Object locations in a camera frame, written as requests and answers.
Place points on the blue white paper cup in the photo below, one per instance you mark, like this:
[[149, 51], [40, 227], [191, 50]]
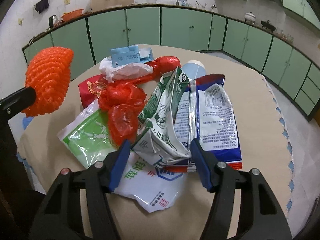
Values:
[[194, 69]]

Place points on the white bag green text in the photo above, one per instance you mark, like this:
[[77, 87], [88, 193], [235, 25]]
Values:
[[154, 189]]

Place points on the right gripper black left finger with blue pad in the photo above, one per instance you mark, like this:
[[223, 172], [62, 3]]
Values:
[[102, 178]]

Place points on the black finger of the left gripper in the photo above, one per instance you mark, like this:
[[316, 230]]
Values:
[[17, 102]]

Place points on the green lower kitchen cabinets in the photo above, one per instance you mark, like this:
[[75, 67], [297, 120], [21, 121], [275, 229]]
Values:
[[92, 36]]

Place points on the black cloth on rail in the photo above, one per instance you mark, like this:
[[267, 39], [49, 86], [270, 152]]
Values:
[[42, 6]]

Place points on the orange basket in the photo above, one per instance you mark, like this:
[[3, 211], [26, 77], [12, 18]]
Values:
[[72, 15]]

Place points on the blue white snack bag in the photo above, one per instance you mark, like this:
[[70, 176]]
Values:
[[200, 109]]

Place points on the white plastic bag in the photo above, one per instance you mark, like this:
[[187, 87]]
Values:
[[128, 71]]

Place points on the red gold packet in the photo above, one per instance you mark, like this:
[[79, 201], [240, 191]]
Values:
[[91, 88]]

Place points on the green white sachet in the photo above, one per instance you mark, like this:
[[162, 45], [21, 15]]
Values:
[[87, 137]]

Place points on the white ceramic pot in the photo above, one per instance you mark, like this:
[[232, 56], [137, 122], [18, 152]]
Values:
[[250, 18]]

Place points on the red plastic bag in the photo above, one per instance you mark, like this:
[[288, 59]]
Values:
[[123, 100]]

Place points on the steel kettle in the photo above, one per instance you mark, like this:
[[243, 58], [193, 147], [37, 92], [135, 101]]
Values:
[[53, 21]]

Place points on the orange foam net sleeve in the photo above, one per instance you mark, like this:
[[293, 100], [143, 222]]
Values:
[[49, 73]]

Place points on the black wok pan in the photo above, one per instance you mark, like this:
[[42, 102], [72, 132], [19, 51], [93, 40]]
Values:
[[267, 26]]

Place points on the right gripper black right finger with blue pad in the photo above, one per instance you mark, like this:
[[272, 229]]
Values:
[[221, 180]]

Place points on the green white milk carton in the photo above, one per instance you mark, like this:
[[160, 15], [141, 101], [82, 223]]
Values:
[[157, 142]]

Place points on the light blue small box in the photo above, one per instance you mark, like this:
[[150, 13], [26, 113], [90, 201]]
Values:
[[131, 54]]

